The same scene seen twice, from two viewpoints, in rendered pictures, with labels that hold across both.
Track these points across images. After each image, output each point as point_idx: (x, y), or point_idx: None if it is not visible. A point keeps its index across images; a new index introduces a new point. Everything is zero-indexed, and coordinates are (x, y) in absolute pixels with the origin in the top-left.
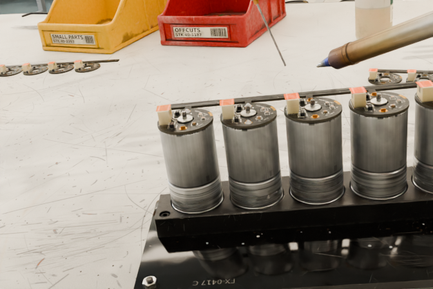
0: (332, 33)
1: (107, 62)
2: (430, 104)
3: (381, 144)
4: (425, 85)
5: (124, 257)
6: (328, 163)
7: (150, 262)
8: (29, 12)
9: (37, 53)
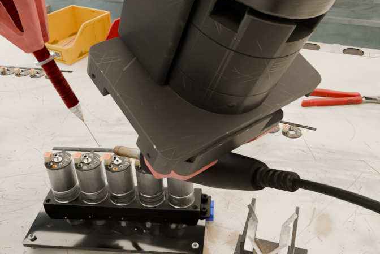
0: None
1: (65, 72)
2: None
3: (145, 184)
4: None
5: (30, 216)
6: (122, 188)
7: (36, 225)
8: None
9: (27, 56)
